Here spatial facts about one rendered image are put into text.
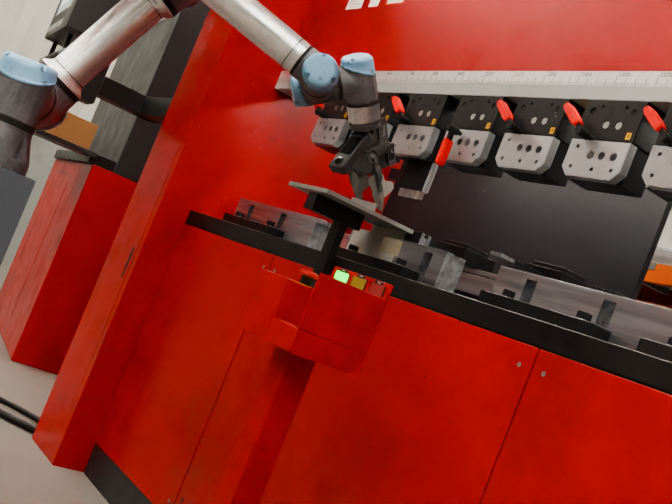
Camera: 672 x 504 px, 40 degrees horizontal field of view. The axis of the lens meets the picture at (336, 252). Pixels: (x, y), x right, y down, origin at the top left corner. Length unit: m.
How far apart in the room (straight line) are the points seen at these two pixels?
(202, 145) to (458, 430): 1.52
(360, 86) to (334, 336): 0.66
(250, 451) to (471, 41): 1.14
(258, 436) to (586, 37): 1.05
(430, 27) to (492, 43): 0.28
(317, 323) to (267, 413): 0.20
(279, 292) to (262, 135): 1.38
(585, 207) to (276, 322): 1.17
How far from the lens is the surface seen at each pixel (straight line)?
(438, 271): 2.09
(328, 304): 1.65
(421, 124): 2.33
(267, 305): 1.74
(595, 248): 2.54
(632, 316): 1.71
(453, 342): 1.80
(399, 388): 1.88
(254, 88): 3.03
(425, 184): 2.28
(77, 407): 2.98
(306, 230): 2.57
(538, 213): 2.72
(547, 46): 2.13
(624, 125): 1.88
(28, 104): 2.00
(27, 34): 9.20
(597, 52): 2.02
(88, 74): 2.15
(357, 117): 2.13
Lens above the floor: 0.77
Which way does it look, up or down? 3 degrees up
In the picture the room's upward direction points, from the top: 22 degrees clockwise
